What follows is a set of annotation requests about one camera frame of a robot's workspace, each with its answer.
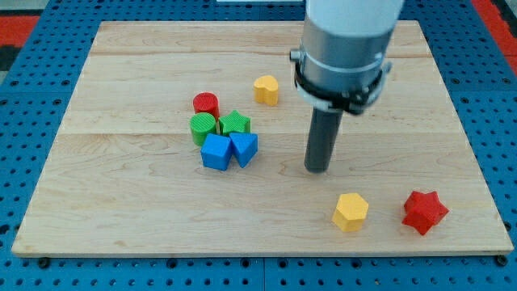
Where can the green star block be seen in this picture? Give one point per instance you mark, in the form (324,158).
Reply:
(234,122)

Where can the yellow hexagon block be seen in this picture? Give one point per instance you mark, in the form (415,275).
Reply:
(350,212)

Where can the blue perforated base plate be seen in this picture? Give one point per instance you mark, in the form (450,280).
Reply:
(475,69)

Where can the blue cube block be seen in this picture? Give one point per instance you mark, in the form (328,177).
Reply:
(216,152)

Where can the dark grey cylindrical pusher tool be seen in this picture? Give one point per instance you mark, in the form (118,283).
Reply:
(323,131)

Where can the green cylinder block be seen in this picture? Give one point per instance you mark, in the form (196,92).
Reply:
(201,125)

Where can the yellow heart block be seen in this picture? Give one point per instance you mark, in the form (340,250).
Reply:
(266,90)

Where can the wooden board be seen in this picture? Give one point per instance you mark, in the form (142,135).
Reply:
(125,179)

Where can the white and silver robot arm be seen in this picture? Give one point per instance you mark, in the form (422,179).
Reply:
(340,63)

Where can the red cylinder block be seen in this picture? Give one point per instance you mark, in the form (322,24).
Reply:
(206,102)

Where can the red star block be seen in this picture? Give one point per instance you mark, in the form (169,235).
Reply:
(423,211)

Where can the blue triangle block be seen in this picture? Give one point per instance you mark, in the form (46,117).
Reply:
(245,146)

